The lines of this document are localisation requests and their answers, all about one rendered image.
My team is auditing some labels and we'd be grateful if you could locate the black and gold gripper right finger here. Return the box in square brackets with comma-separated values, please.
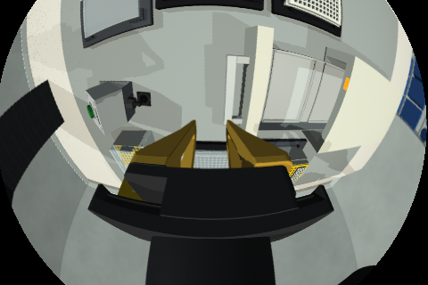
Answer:
[226, 120, 292, 173]

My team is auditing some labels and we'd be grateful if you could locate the large cream rectangular box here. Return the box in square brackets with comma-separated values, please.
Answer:
[224, 26, 403, 153]

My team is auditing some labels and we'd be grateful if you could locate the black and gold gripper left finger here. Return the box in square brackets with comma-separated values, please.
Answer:
[130, 120, 197, 167]

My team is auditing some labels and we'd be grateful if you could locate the grey flat bench mat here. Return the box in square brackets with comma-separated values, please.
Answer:
[61, 0, 399, 186]

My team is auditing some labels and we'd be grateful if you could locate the yellow bin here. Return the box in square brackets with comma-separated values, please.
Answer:
[118, 177, 142, 200]

